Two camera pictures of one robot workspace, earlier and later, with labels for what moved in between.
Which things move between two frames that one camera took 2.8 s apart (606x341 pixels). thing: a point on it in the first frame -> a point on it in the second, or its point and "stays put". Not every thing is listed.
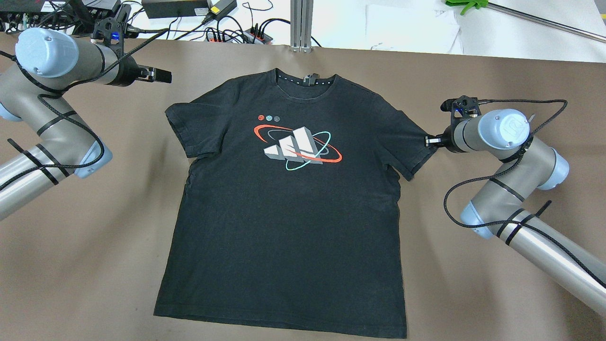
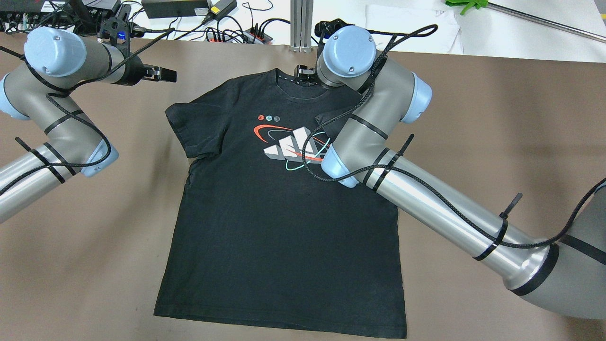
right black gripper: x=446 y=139 -> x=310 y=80
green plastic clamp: x=478 y=4 stays put
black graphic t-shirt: x=290 y=214 stays put
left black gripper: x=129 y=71 stays put
